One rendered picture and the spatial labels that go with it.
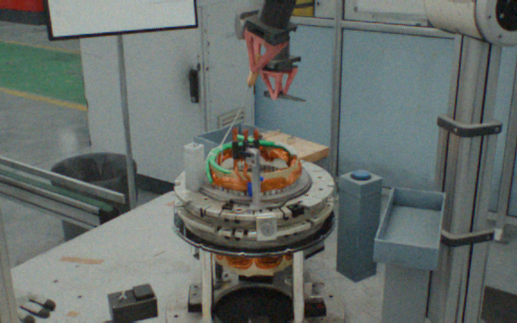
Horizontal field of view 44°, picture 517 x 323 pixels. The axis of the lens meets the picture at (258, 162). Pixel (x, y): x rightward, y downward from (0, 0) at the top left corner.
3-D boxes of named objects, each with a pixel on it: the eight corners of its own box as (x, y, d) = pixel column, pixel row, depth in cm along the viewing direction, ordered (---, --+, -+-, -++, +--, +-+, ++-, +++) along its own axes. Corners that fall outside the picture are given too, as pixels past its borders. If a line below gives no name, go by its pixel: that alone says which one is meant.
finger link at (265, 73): (258, 99, 157) (257, 61, 154) (277, 93, 162) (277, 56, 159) (278, 103, 153) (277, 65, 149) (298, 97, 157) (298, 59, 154)
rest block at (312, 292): (302, 303, 136) (302, 283, 134) (297, 290, 141) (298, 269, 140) (322, 302, 137) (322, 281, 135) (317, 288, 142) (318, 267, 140)
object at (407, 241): (424, 385, 118) (438, 248, 108) (365, 373, 121) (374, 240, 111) (433, 312, 140) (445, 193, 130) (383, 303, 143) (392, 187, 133)
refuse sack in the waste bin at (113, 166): (40, 241, 294) (30, 170, 282) (103, 212, 324) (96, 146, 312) (98, 265, 274) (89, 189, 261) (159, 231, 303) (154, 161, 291)
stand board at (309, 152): (217, 155, 159) (217, 146, 158) (271, 138, 171) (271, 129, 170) (276, 176, 145) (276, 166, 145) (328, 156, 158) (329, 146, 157)
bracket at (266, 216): (255, 236, 117) (255, 210, 115) (275, 235, 117) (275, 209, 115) (257, 241, 115) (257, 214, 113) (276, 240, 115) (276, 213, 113)
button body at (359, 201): (354, 283, 151) (360, 185, 143) (335, 271, 157) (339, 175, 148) (376, 274, 155) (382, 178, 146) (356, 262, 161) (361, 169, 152)
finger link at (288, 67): (258, 99, 157) (258, 61, 154) (278, 92, 162) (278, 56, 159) (279, 103, 153) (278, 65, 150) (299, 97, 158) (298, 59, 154)
